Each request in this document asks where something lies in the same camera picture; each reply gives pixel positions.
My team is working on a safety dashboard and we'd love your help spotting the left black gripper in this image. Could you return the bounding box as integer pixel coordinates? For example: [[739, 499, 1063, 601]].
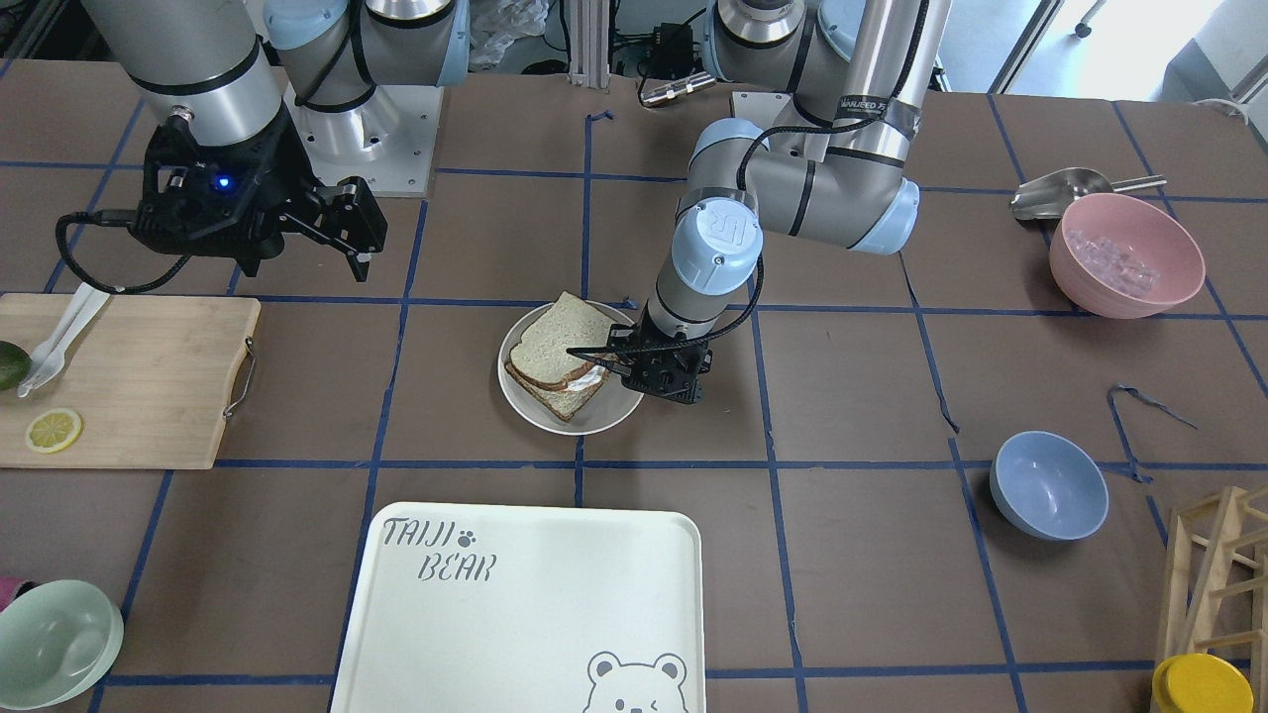
[[566, 317, 714, 405]]

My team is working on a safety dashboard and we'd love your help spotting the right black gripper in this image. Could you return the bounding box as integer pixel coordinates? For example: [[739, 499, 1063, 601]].
[[131, 107, 389, 283]]

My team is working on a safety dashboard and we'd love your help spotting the white round plate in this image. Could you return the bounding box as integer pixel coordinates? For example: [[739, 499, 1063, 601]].
[[495, 304, 643, 436]]

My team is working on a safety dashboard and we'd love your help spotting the bread slice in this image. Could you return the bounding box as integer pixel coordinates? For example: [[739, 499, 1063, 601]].
[[503, 364, 607, 422], [507, 291, 615, 391]]

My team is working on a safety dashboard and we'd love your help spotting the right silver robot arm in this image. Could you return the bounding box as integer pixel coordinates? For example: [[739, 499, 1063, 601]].
[[55, 1, 470, 294]]

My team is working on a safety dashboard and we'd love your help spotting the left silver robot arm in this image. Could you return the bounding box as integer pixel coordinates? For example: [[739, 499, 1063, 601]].
[[554, 1, 950, 403]]

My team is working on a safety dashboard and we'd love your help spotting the fried egg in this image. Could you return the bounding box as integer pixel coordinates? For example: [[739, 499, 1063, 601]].
[[566, 365, 607, 392]]

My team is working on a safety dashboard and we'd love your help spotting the wooden cutting board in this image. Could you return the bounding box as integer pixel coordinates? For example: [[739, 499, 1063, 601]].
[[1, 296, 260, 469]]

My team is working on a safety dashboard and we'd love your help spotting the white plastic fork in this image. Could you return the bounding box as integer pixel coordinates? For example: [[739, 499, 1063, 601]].
[[15, 288, 112, 398]]

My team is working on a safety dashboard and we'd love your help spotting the cream bear tray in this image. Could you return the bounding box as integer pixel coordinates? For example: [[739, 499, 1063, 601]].
[[331, 502, 708, 712]]

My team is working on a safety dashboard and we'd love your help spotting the green avocado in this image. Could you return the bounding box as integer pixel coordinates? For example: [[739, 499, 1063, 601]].
[[0, 343, 32, 392]]

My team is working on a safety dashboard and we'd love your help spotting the lemon slice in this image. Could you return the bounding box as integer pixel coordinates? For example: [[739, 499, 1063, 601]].
[[27, 409, 82, 455]]

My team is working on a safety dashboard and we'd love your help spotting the blue bowl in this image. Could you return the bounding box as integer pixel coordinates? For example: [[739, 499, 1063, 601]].
[[989, 433, 1110, 542]]

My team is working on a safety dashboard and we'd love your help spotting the pink cloth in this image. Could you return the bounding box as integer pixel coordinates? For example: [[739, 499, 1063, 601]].
[[0, 577, 29, 612]]

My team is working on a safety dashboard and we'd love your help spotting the metal scoop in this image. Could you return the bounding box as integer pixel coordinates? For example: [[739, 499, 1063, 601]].
[[1009, 167, 1168, 222]]

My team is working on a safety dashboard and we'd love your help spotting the light green bowl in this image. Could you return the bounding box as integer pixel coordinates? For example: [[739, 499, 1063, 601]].
[[1, 579, 124, 710]]

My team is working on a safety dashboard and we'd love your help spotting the pink bowl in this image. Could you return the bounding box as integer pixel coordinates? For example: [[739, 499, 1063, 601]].
[[1049, 193, 1208, 318]]

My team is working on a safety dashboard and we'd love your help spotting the wooden dish rack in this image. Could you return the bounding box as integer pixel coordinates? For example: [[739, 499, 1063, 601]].
[[1156, 486, 1267, 672]]

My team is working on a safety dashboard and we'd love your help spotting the yellow cup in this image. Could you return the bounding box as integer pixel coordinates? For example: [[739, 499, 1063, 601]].
[[1151, 653, 1255, 712]]

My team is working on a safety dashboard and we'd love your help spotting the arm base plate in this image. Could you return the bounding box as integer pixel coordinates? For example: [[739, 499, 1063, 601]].
[[730, 90, 829, 161], [284, 86, 445, 198]]

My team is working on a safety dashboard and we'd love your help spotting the aluminium frame post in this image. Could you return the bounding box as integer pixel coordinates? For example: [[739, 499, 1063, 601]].
[[559, 0, 612, 93]]

